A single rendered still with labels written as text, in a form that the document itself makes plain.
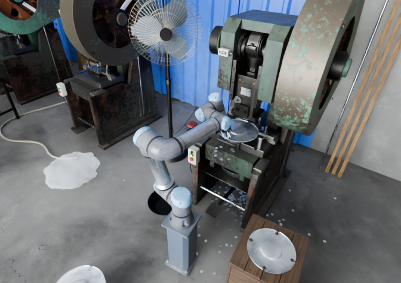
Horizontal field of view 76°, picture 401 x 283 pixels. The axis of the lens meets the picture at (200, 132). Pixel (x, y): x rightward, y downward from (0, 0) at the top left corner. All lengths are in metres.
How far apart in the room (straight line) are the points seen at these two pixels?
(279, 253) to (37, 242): 1.74
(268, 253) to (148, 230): 0.96
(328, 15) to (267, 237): 1.28
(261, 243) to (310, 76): 1.04
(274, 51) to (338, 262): 1.57
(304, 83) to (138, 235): 1.63
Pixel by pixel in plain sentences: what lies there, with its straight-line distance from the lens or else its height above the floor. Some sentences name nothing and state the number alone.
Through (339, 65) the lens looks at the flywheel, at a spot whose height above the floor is 1.36.
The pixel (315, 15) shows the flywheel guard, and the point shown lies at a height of 1.61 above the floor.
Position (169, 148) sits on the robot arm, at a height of 1.06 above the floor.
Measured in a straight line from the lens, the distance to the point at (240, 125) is 1.91.
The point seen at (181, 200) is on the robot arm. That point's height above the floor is 0.67.
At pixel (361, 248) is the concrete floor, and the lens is 2.49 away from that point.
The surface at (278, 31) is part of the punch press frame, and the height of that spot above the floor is 1.47.
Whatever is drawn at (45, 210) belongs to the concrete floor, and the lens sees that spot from 2.61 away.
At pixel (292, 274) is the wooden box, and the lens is 1.73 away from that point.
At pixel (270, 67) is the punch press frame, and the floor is 1.28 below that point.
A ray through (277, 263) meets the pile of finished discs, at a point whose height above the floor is 0.35.
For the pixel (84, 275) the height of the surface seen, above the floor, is 0.24.
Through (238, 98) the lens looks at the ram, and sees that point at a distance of 1.79.
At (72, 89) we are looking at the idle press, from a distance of 3.20.
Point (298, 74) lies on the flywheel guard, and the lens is 1.25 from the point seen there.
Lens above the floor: 1.81
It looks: 35 degrees down
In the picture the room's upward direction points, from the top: 2 degrees clockwise
